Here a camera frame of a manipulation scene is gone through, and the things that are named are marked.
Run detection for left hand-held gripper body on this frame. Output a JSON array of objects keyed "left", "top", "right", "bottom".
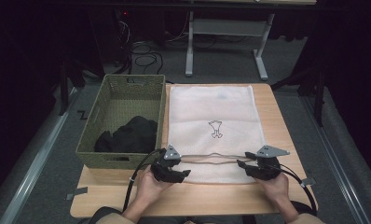
[{"left": 150, "top": 144, "right": 183, "bottom": 184}]

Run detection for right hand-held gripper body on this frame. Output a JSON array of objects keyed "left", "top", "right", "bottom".
[{"left": 252, "top": 145, "right": 291, "bottom": 181}]

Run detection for black cloth garment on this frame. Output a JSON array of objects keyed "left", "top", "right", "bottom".
[{"left": 93, "top": 115, "right": 159, "bottom": 154}]

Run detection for white mesh laundry bag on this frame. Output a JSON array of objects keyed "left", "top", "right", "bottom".
[{"left": 167, "top": 84, "right": 267, "bottom": 185}]

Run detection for green woven basket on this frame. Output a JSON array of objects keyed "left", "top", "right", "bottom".
[{"left": 76, "top": 74, "right": 167, "bottom": 171}]

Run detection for person's right hand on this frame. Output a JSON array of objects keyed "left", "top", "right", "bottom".
[{"left": 255, "top": 173, "right": 290, "bottom": 203}]

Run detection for person's left hand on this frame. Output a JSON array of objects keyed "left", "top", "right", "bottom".
[{"left": 136, "top": 166, "right": 175, "bottom": 206}]

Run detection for grey tape strip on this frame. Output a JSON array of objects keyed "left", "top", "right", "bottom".
[
  {"left": 300, "top": 177, "right": 317, "bottom": 188},
  {"left": 65, "top": 186, "right": 89, "bottom": 201}
]

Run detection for black metal stand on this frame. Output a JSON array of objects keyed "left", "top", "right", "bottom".
[
  {"left": 58, "top": 58, "right": 98, "bottom": 117},
  {"left": 270, "top": 65, "right": 328, "bottom": 128}
]

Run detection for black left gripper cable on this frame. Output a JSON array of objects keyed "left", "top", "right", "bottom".
[{"left": 122, "top": 147, "right": 167, "bottom": 213}]

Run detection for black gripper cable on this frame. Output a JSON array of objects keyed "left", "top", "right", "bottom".
[
  {"left": 122, "top": 147, "right": 167, "bottom": 213},
  {"left": 278, "top": 163, "right": 318, "bottom": 217}
]

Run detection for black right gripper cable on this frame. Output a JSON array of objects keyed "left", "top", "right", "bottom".
[{"left": 278, "top": 163, "right": 318, "bottom": 217}]

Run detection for metal floor rail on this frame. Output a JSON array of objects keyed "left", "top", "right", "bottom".
[
  {"left": 0, "top": 90, "right": 79, "bottom": 224},
  {"left": 300, "top": 95, "right": 371, "bottom": 224}
]

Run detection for black floor cables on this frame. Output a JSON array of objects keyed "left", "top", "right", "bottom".
[{"left": 130, "top": 40, "right": 165, "bottom": 75}]

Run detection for white metal desk frame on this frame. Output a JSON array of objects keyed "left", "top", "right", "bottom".
[{"left": 185, "top": 0, "right": 318, "bottom": 81}]

